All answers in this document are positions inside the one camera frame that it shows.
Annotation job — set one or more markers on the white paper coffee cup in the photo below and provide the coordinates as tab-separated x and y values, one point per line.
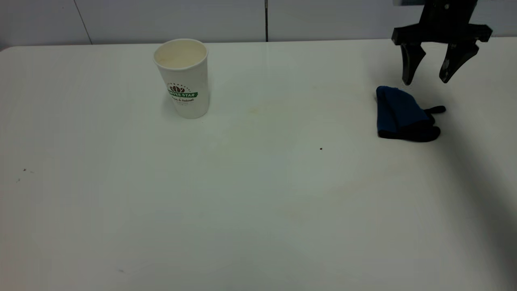
185	81

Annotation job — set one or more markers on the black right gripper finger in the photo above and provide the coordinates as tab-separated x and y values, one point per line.
411	60
454	60

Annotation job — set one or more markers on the blue microfiber cloth black trim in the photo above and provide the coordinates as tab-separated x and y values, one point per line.
400	115

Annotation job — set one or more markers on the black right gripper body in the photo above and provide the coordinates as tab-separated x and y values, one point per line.
444	26

